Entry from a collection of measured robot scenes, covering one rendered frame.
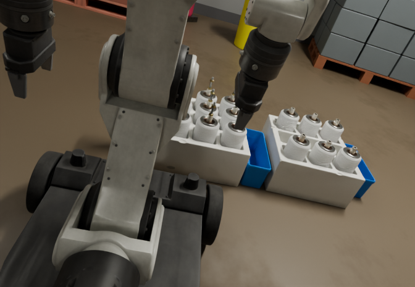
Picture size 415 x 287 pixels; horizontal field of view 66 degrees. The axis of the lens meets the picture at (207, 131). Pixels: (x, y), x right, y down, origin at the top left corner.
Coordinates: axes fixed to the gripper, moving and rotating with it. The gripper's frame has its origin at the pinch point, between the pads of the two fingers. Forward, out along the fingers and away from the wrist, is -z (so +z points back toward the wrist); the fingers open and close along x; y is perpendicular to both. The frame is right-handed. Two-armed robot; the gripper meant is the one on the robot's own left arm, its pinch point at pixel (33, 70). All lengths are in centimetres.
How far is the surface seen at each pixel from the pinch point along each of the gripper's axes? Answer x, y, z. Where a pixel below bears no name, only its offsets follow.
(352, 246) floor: 18, -111, -58
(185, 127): 42, -35, -41
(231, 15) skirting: 324, -59, -101
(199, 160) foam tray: 36, -44, -52
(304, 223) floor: 24, -92, -60
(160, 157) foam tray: 35, -28, -54
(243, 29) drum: 237, -67, -77
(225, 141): 43, -52, -44
